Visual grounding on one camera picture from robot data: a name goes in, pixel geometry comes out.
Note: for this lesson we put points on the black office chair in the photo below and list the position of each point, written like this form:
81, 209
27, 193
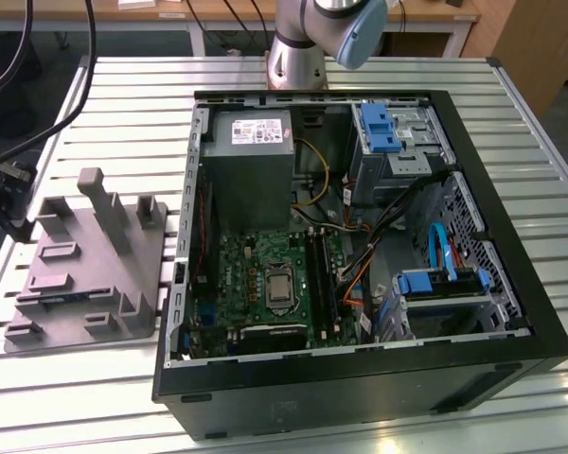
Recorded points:
14, 113

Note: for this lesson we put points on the grey parts rack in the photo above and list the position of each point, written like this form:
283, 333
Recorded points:
90, 265

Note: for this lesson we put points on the grey power supply unit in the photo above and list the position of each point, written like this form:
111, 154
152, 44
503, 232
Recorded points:
246, 189

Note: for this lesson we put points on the green motherboard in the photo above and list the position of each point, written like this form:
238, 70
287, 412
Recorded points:
239, 265

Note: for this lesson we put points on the silver CPU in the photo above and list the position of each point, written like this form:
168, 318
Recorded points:
278, 288

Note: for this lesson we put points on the black graphics card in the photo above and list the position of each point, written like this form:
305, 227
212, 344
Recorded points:
272, 337

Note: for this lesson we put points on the blue plastic drive latch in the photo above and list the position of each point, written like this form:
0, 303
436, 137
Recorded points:
376, 127

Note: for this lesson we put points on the metal optical drive cage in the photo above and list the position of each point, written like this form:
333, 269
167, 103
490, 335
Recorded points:
407, 165

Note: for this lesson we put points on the black PC case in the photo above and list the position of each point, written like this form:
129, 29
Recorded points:
360, 392

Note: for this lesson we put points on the hard disk in blue carrier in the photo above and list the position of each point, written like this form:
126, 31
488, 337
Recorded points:
419, 283

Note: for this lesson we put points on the metal disk bay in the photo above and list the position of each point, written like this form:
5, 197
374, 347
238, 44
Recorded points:
447, 301

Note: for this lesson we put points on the brown wooden cabinet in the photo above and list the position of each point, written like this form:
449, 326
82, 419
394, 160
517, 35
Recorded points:
539, 47

